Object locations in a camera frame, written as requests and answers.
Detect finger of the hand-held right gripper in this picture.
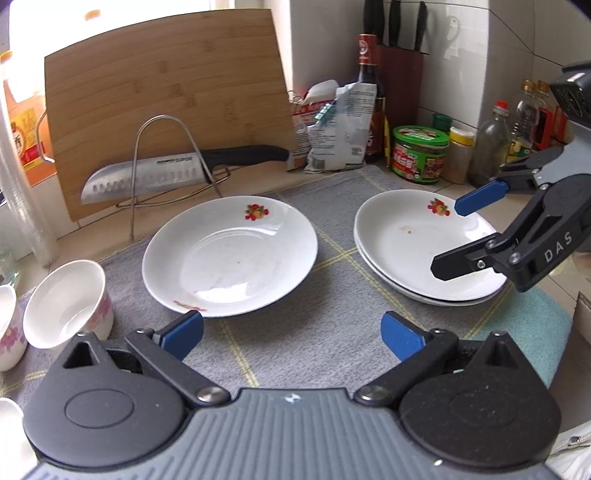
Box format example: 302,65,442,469
430,233,509,282
454,147,567,218

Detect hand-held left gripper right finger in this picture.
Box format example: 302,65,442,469
353,311,532,409

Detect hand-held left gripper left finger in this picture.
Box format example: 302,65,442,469
58,310,232,409

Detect white plate with brown stain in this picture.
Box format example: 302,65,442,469
355,240,503,307

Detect white plate with fruit print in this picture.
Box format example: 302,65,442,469
353,189,505,301
141,196,320,319

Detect white bowl with pink flowers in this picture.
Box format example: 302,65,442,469
23,259,115,350
0,285,29,373
0,397,27,480

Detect spice jar with yellow lid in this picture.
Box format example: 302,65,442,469
441,127,476,186

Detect glass bottle with red cap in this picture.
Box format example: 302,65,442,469
467,100,513,188

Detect sauce jar with green lid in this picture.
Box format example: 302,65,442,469
392,125,450,185

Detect grey and teal checked towel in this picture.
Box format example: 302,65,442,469
0,164,573,403

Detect bottle with yellow label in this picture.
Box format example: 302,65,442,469
508,79,539,163

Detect red seasoning carton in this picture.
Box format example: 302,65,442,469
549,104,570,142

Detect dark red knife block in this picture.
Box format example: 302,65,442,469
375,45,425,163

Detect white and green bag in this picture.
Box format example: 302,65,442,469
304,82,378,174

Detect dark soy sauce bottle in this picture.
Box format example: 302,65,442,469
356,34,387,164

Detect red and white bag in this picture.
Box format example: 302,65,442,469
290,79,341,160

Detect tall plastic wrap roll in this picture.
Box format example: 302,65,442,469
0,99,61,268

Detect white cloth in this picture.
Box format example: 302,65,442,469
546,416,591,480

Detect bamboo cutting board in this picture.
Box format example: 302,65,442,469
44,8,299,223

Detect large orange oil bottle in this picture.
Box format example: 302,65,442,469
0,51,59,188

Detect black handled kitchen knife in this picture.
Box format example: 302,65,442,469
81,144,291,206

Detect black knife handle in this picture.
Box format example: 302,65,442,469
363,0,386,47
414,0,428,53
388,0,402,47

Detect metal wire rack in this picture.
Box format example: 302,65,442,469
115,115,232,243

